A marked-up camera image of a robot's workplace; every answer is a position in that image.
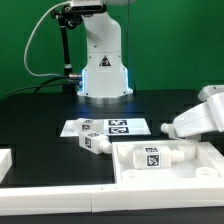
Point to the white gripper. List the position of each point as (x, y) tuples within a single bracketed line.
[(205, 117)]

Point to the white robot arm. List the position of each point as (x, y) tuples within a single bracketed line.
[(105, 78)]

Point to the white marker sheet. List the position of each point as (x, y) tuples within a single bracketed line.
[(113, 127)]

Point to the black camera stand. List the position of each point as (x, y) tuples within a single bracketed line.
[(67, 20)]

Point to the white U-shaped fence wall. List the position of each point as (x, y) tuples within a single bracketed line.
[(180, 193)]

